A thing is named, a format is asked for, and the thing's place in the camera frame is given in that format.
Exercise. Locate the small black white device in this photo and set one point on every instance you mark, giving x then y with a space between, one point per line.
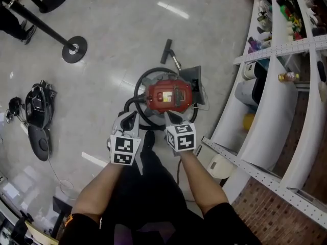
8 116

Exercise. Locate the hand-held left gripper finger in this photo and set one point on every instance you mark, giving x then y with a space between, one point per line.
137 129
117 126

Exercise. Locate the person's black shirt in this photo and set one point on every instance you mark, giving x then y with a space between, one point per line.
230 226

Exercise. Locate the person's left forearm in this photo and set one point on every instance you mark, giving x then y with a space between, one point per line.
102 187

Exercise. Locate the black bin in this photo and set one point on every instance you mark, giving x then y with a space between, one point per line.
259 83

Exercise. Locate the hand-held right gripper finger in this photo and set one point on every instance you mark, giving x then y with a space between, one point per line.
169 120
184 119

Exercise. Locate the amber drink bottle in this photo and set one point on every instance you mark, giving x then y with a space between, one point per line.
288 76

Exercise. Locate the cream lidded bin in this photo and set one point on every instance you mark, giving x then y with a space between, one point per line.
219 166

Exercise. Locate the white canister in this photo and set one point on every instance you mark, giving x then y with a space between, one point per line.
249 70

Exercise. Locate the white metal shelving unit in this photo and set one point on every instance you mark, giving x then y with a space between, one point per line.
268 126

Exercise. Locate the black oval pouch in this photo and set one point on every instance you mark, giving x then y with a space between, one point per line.
322 70

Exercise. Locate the black floor stand base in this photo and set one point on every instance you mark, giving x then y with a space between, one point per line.
61 208

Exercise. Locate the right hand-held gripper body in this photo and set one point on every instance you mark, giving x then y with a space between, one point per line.
181 139

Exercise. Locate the person's right forearm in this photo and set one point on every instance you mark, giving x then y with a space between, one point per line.
201 185

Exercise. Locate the black vacuum floor nozzle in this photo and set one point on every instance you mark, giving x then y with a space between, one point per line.
167 48

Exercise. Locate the person's black shoe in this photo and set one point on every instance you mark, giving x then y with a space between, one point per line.
149 139

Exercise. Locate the open black hard-shell backpack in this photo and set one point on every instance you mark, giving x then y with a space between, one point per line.
38 111

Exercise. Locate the black coat stand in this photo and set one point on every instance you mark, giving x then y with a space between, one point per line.
80 52

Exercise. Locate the grey round bin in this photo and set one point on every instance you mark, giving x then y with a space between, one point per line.
244 93

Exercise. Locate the green toy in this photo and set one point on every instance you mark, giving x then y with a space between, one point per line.
285 11

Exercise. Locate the black headset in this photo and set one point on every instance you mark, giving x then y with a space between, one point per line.
15 106

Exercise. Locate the beige rounded object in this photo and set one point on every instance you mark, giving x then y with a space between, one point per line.
323 91

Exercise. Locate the person's black trousers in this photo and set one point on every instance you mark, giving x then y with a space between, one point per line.
153 187

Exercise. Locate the dark grey box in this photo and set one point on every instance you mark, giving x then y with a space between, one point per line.
191 73

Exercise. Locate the yellow container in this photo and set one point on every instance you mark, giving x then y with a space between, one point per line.
248 122

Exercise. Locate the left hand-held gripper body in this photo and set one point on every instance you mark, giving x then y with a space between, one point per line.
125 147

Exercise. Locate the purple item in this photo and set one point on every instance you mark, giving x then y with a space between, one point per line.
254 45

